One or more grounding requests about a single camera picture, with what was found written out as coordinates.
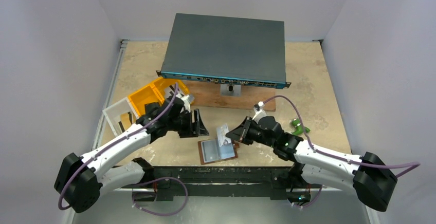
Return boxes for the white VIP credit card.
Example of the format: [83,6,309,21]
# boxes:
[216,124,232,147]

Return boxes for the brown leather card holder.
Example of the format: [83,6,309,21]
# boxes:
[197,139,240,165]

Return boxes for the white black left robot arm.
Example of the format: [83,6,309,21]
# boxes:
[54,95,209,213]

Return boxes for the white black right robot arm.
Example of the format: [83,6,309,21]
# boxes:
[226,116,397,212]

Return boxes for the white cards in bin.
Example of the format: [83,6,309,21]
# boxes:
[164,85,175,99]

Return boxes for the green toy figure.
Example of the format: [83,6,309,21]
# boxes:
[290,118,311,136]

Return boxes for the brown wooden board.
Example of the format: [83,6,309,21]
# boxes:
[185,81,276,110]

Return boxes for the yellow plastic bin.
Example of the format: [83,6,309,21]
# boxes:
[128,78,190,116]

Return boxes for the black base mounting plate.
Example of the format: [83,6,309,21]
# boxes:
[134,166,314,204]

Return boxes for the white plastic bin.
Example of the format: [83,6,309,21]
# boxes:
[103,97,139,136]

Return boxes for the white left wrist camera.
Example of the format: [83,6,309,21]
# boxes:
[177,94,194,111]

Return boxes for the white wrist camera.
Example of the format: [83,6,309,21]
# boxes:
[177,94,194,111]
[252,101,267,123]

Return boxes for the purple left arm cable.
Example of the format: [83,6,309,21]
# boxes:
[58,83,179,211]

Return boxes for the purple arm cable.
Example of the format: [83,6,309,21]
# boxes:
[58,83,179,211]
[257,95,421,179]

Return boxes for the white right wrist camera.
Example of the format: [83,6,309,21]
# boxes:
[252,101,267,123]

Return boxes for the grey metal camera stand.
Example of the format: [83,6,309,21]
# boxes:
[220,84,241,97]

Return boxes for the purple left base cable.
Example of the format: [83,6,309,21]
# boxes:
[131,176,189,217]

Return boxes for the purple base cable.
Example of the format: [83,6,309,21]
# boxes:
[291,183,323,210]
[131,176,189,217]

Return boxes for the grey blue network switch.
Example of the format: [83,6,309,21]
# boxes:
[156,13,290,89]

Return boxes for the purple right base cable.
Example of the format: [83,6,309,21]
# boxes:
[291,183,323,210]

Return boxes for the aluminium frame rail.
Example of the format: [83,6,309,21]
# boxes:
[88,39,130,152]

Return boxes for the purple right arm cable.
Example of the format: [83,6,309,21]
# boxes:
[257,95,421,179]

